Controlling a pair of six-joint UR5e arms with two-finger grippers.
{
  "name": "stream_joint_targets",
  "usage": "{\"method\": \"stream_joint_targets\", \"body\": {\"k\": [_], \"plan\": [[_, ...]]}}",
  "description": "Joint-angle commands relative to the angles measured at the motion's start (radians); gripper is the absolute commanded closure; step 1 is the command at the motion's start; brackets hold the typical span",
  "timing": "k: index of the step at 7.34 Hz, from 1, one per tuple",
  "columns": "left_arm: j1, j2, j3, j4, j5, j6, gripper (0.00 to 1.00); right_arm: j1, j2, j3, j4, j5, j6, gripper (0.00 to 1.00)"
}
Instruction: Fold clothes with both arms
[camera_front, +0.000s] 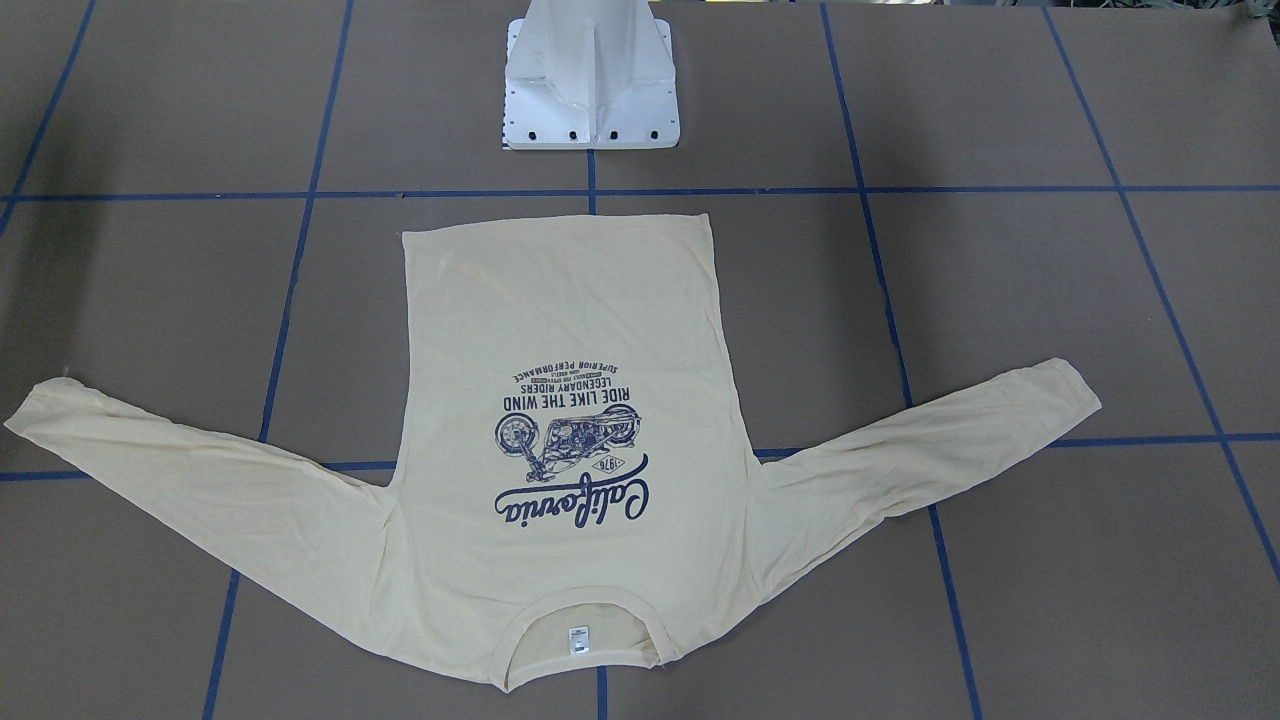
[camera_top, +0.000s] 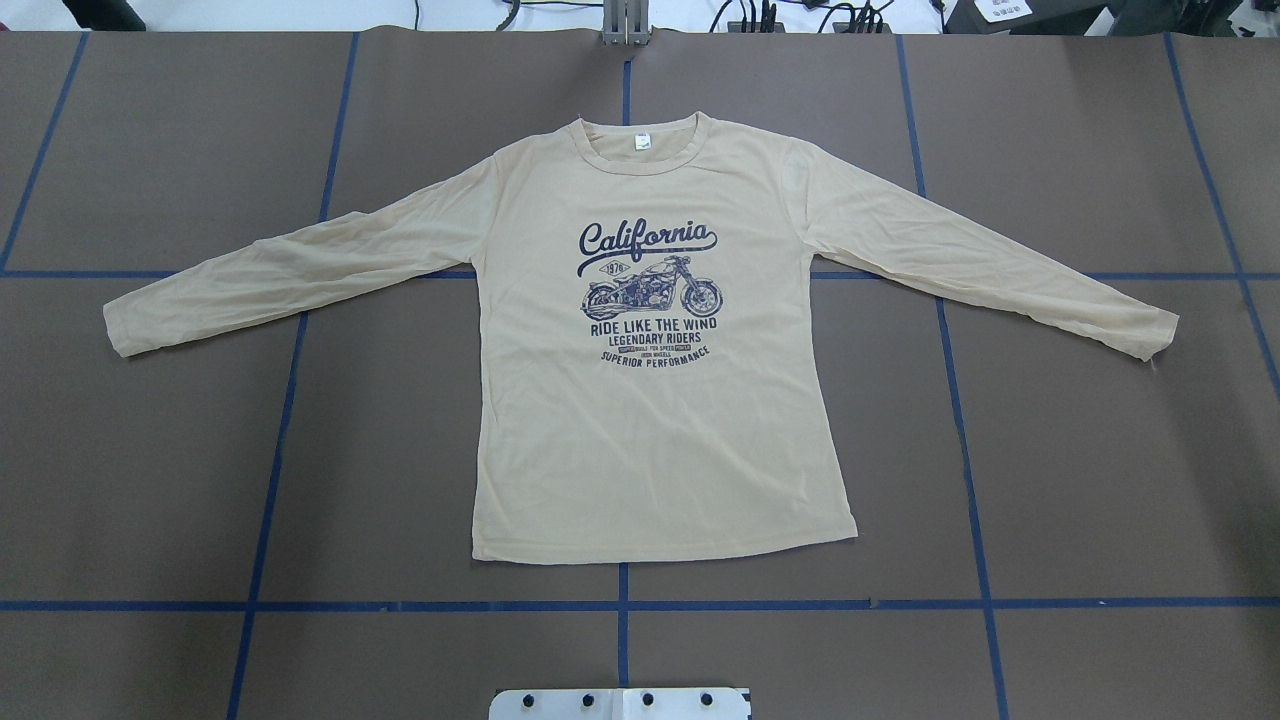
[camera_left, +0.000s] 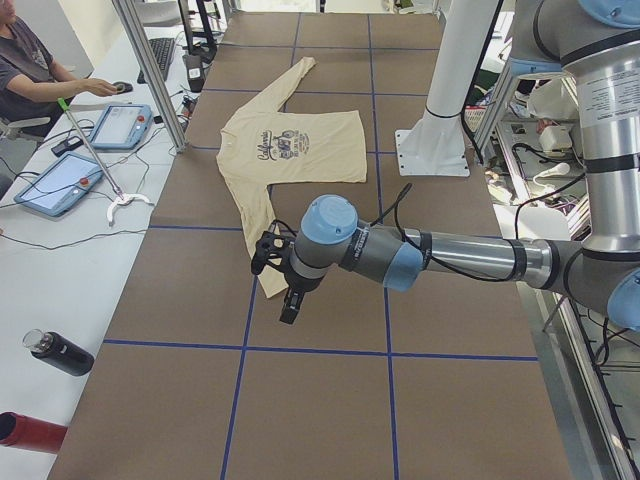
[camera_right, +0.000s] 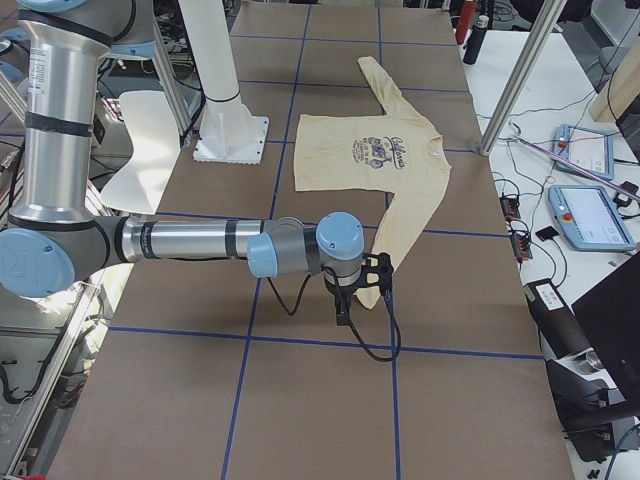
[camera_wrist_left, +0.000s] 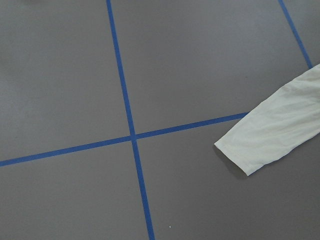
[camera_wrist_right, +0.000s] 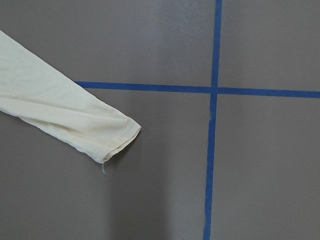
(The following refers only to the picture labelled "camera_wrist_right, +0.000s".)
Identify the cream printed t-shirt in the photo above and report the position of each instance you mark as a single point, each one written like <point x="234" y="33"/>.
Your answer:
<point x="40" y="95"/>

